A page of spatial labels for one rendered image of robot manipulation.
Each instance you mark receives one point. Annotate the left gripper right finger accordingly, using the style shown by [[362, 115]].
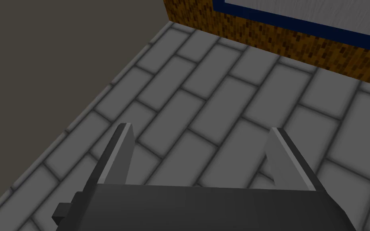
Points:
[[289, 162]]

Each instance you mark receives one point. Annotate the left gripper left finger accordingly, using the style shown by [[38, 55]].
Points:
[[117, 158]]

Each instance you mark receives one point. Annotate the blue framed white door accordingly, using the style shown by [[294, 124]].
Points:
[[316, 16]]

